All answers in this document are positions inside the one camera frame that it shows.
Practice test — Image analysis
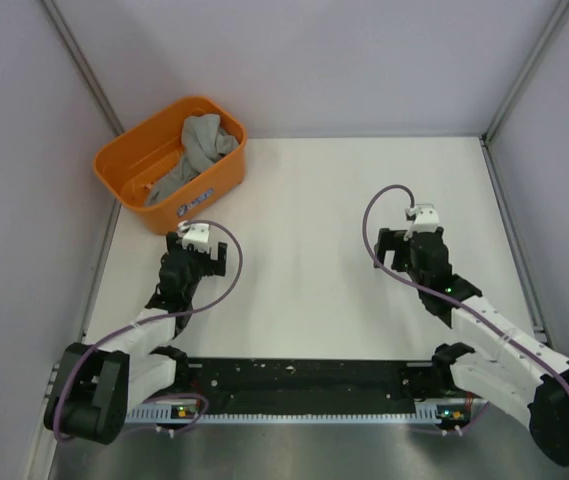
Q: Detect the grey t shirt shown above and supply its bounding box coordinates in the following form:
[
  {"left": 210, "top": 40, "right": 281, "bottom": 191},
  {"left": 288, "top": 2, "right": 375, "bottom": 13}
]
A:
[{"left": 144, "top": 114, "right": 239, "bottom": 207}]

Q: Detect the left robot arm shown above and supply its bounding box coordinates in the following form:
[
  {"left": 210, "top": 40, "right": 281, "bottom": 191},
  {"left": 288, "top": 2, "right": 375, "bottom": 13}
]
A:
[{"left": 44, "top": 223, "right": 227, "bottom": 445}]

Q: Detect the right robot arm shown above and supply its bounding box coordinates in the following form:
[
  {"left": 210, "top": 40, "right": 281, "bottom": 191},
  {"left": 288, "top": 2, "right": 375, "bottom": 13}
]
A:
[{"left": 365, "top": 227, "right": 569, "bottom": 466}]

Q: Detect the orange plastic basket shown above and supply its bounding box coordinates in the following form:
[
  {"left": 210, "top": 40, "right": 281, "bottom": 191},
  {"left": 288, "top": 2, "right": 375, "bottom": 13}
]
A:
[{"left": 93, "top": 96, "right": 247, "bottom": 235}]

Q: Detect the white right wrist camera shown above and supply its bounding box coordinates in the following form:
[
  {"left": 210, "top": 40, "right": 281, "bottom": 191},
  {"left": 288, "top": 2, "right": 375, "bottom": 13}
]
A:
[{"left": 404, "top": 204, "right": 439, "bottom": 239}]

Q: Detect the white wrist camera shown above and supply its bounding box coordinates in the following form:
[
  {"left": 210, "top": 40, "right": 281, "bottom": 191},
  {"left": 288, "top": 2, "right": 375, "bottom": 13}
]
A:
[
  {"left": 404, "top": 204, "right": 439, "bottom": 239},
  {"left": 177, "top": 221, "right": 210, "bottom": 253}
]

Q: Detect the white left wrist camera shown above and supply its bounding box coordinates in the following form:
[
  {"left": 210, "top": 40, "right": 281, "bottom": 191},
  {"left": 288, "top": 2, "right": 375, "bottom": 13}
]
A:
[{"left": 177, "top": 221, "right": 210, "bottom": 253}]

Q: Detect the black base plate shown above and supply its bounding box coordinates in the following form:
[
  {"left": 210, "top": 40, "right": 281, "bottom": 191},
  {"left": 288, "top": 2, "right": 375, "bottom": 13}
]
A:
[{"left": 133, "top": 355, "right": 490, "bottom": 416}]

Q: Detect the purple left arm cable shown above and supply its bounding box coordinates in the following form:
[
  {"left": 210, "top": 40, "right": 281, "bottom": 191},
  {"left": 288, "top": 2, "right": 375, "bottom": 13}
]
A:
[{"left": 53, "top": 219, "right": 245, "bottom": 442}]

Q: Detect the grey slotted cable duct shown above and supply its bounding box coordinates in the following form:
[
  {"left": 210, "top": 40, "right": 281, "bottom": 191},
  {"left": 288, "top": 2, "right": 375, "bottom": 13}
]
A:
[{"left": 123, "top": 403, "right": 445, "bottom": 426}]

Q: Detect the left aluminium frame post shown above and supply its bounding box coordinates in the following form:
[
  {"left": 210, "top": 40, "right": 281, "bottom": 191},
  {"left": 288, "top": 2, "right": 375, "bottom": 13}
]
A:
[{"left": 39, "top": 0, "right": 124, "bottom": 136}]

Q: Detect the aluminium frame post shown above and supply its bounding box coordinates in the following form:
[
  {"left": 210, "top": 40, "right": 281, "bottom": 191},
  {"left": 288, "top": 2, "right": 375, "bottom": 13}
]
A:
[
  {"left": 481, "top": 0, "right": 569, "bottom": 145},
  {"left": 39, "top": 0, "right": 124, "bottom": 136}
]

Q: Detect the right aluminium frame post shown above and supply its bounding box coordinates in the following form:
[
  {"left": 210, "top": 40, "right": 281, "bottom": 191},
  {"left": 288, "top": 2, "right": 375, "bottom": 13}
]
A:
[{"left": 481, "top": 0, "right": 569, "bottom": 145}]

